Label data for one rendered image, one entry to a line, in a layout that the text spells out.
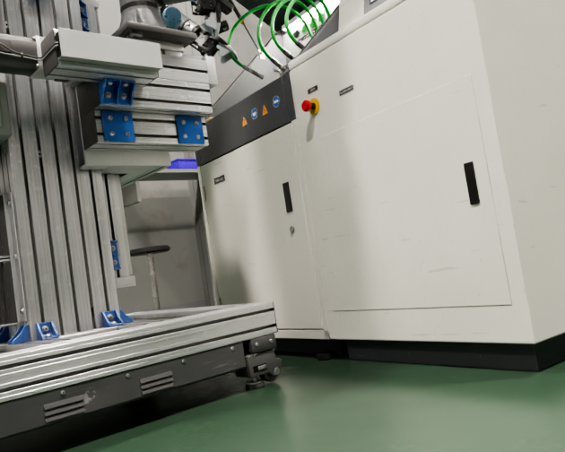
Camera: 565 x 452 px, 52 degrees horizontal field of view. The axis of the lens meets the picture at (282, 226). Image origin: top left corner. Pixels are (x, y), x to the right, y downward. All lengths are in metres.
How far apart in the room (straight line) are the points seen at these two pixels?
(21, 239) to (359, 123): 0.97
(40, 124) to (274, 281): 0.92
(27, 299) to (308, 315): 0.86
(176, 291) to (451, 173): 4.10
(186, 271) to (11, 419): 4.15
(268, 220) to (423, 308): 0.72
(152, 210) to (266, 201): 3.32
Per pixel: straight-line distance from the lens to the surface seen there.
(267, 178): 2.03
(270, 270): 2.06
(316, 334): 1.91
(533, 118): 1.54
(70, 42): 1.50
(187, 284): 5.38
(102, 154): 1.72
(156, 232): 5.28
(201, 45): 2.47
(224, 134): 2.27
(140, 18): 1.78
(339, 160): 1.73
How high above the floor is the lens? 0.33
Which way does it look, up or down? 4 degrees up
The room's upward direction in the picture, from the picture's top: 9 degrees counter-clockwise
